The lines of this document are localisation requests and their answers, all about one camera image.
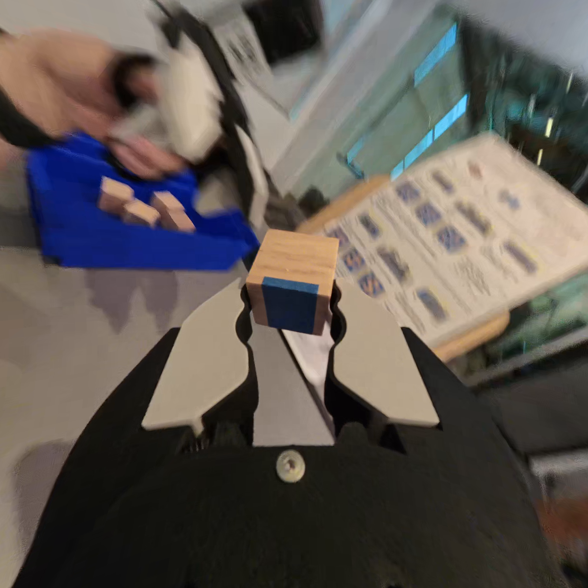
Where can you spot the wooden sign board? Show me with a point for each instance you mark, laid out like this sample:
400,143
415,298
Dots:
473,337

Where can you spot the printed instruction sheet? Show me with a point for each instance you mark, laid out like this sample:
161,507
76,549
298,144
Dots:
459,229

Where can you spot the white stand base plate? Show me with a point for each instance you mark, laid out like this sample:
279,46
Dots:
312,363

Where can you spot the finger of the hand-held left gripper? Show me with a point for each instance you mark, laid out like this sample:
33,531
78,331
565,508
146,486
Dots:
255,165

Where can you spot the person's left hand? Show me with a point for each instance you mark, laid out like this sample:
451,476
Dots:
55,82

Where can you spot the dark screen panel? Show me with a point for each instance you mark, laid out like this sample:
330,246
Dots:
533,413

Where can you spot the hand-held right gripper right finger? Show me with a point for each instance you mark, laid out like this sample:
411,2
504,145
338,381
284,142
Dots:
381,367

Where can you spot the blue plastic bin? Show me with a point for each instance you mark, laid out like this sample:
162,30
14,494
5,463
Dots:
115,248

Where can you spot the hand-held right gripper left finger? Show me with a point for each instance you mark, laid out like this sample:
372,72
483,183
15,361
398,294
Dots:
202,367

